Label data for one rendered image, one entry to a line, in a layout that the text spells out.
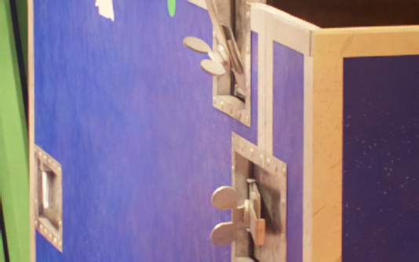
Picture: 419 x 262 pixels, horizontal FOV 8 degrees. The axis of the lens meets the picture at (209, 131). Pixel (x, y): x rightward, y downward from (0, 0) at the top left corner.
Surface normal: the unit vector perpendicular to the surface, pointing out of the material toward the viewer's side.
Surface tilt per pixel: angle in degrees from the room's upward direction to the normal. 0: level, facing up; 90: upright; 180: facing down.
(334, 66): 90
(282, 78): 90
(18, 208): 76
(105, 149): 90
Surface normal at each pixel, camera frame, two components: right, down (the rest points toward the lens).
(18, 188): 0.57, -0.11
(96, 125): -0.97, 0.04
